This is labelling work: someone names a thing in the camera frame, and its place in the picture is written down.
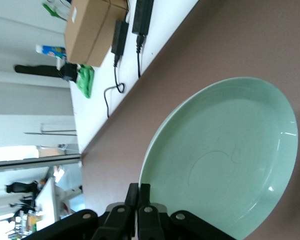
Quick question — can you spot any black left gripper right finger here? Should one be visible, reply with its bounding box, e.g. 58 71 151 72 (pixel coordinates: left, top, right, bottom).
137 183 238 240

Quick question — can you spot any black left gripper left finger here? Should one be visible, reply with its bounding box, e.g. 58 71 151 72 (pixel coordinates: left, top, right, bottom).
21 182 139 240

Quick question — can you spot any pale green round plate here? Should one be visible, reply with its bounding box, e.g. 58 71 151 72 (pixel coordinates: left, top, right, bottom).
138 76 299 240

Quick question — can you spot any white desk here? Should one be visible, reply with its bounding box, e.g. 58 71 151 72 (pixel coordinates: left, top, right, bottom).
34 177 59 227

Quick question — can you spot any black office chair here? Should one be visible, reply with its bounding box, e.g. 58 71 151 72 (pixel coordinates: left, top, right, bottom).
4 181 40 195

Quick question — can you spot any green cloth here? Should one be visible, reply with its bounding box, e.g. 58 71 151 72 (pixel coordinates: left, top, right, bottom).
74 64 95 99

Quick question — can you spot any white side table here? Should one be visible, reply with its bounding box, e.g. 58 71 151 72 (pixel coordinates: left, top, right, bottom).
69 0 200 154

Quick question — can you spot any black elongated object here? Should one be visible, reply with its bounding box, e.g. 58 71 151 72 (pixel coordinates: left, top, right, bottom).
14 63 78 82

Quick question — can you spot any brown table mat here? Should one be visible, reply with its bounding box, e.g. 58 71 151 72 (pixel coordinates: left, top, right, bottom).
80 0 300 240

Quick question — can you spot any black power adapter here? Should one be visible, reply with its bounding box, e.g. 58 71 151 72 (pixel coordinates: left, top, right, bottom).
110 20 130 56
131 0 155 36

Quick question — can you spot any blue white printed package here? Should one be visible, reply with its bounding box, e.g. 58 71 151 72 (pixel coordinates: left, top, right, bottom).
35 44 67 60

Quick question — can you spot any brown cardboard box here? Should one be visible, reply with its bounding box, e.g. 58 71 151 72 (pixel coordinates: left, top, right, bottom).
64 0 129 68

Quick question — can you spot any green plastic item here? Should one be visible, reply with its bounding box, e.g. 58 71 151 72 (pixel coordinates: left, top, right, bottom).
41 0 72 19

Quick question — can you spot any aluminium frame post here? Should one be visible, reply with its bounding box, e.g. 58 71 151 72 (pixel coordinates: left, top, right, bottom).
0 153 82 169

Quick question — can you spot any black adapter cable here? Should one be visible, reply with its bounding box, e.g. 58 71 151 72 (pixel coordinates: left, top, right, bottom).
103 53 126 119

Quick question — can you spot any black plug cable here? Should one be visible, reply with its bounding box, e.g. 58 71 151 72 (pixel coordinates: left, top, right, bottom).
135 34 148 79

